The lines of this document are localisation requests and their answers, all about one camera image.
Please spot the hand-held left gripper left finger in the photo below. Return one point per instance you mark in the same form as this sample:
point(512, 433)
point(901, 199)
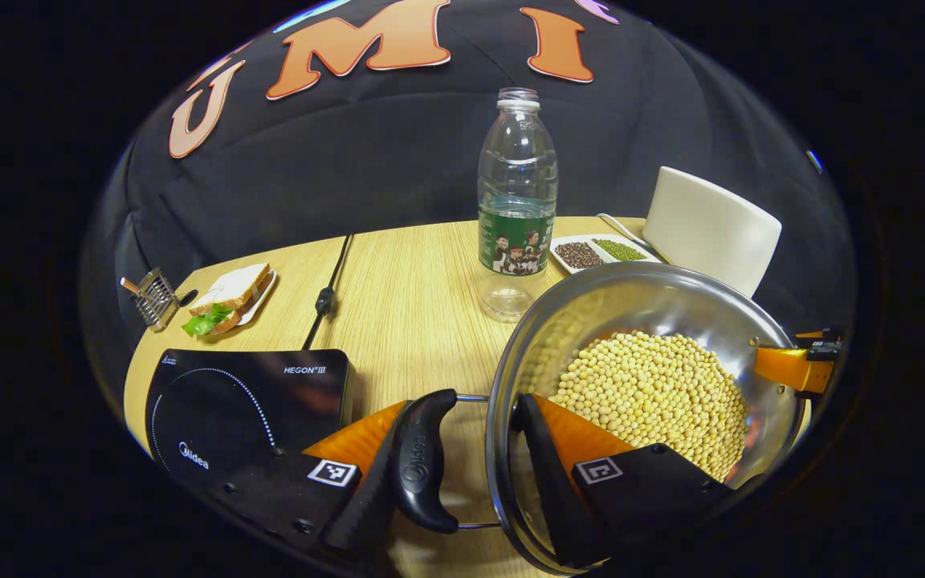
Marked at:
point(366, 506)

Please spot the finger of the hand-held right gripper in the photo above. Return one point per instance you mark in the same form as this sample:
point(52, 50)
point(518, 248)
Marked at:
point(784, 368)
point(824, 347)

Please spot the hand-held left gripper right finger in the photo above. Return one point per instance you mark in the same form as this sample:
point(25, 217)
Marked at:
point(551, 498)

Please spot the pile of soybeans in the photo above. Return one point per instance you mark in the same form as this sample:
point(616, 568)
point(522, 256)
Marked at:
point(655, 393)

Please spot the black induction cooktop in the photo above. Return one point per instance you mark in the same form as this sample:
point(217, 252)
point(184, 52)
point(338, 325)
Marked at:
point(238, 401)

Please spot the white countertop appliance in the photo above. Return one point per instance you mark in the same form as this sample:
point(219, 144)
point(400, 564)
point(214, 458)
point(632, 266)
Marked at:
point(707, 229)

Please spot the white divided dish of beans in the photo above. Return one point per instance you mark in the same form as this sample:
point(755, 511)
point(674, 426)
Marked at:
point(599, 253)

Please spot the small white plate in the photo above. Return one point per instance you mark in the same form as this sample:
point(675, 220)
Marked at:
point(262, 301)

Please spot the sandwich with lettuce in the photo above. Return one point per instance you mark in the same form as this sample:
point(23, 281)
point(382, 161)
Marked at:
point(226, 297)

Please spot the clear plastic bottle green label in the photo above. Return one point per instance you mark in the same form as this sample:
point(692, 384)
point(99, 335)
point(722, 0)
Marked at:
point(517, 233)

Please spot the black backdrop cloth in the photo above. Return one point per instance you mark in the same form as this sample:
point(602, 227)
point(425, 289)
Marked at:
point(350, 160)

